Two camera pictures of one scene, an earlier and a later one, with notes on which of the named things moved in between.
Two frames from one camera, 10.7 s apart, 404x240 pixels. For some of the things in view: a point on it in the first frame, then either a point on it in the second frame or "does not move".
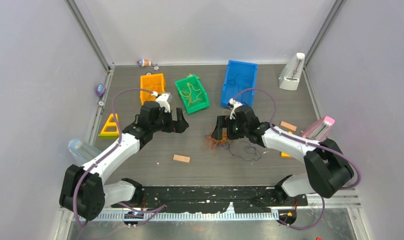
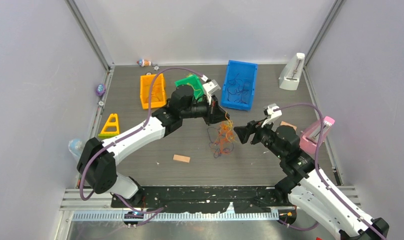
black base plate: x=245 y=199 does not move
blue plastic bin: x=240 y=75 does not move
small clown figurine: x=143 y=63 does not move
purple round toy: x=100 y=89 does not move
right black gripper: x=224 y=121 to x=244 y=132
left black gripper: x=178 y=126 to x=217 y=114
